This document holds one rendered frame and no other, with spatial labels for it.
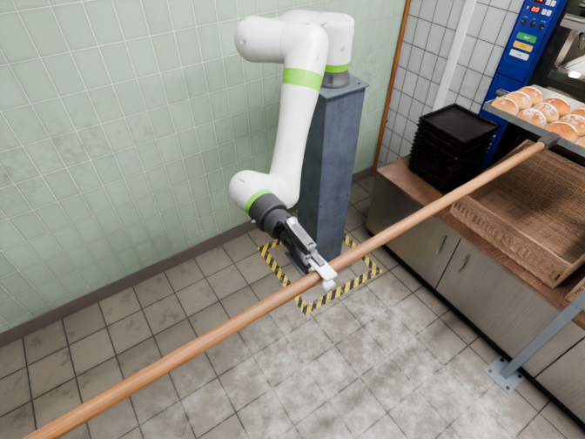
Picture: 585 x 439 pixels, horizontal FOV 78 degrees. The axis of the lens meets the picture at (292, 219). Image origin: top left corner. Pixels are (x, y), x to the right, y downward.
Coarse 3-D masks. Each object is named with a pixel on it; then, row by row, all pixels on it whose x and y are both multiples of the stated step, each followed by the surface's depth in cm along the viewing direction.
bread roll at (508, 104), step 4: (496, 100) 135; (500, 100) 133; (504, 100) 132; (508, 100) 131; (512, 100) 131; (492, 104) 136; (496, 104) 134; (500, 104) 133; (504, 104) 132; (508, 104) 131; (512, 104) 131; (516, 104) 131; (500, 108) 133; (504, 108) 132; (508, 108) 131; (512, 108) 131; (516, 108) 131; (512, 112) 131; (516, 112) 131
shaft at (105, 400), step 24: (504, 168) 107; (456, 192) 99; (408, 216) 93; (384, 240) 88; (336, 264) 82; (288, 288) 77; (264, 312) 74; (216, 336) 70; (168, 360) 66; (120, 384) 63; (144, 384) 64; (96, 408) 61; (48, 432) 58
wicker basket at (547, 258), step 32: (544, 160) 177; (480, 192) 189; (512, 192) 192; (576, 192) 169; (480, 224) 176; (512, 224) 176; (544, 224) 176; (576, 224) 171; (512, 256) 162; (544, 256) 148; (576, 256) 162
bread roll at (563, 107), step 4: (544, 100) 136; (548, 100) 134; (552, 100) 133; (556, 100) 132; (560, 100) 132; (564, 100) 132; (552, 104) 133; (556, 104) 132; (560, 104) 131; (564, 104) 131; (568, 104) 131; (556, 108) 132; (560, 108) 132; (564, 108) 131; (568, 108) 131; (560, 112) 132; (564, 112) 132; (568, 112) 132; (560, 116) 133
